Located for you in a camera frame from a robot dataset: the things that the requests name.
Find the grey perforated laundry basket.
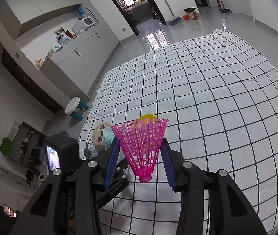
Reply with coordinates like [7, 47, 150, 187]
[59, 129, 77, 141]

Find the blue dustpan with broom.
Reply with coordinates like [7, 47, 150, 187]
[164, 0, 182, 26]

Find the beige plush toy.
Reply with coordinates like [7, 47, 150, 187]
[92, 122, 112, 151]

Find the grey white cabinet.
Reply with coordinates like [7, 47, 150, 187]
[40, 24, 118, 102]

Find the trash bin with black bag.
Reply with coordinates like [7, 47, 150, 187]
[184, 7, 197, 20]

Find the dark brown door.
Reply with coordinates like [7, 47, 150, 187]
[1, 48, 62, 114]

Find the pink plastic shuttlecock basket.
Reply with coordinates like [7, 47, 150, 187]
[112, 118, 168, 183]

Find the shoe rack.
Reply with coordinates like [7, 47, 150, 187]
[9, 120, 47, 177]

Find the white stool with teal legs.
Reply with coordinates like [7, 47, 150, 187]
[65, 97, 88, 121]

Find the yellow plastic bowl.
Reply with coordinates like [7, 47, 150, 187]
[133, 114, 156, 127]

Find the green handbag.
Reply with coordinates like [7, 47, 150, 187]
[0, 137, 13, 157]

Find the white microwave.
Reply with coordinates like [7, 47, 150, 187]
[72, 16, 96, 33]

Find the light blue snack bag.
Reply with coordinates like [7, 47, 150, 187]
[103, 126, 115, 150]

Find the checkered white tablecloth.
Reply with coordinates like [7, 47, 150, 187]
[79, 29, 278, 234]

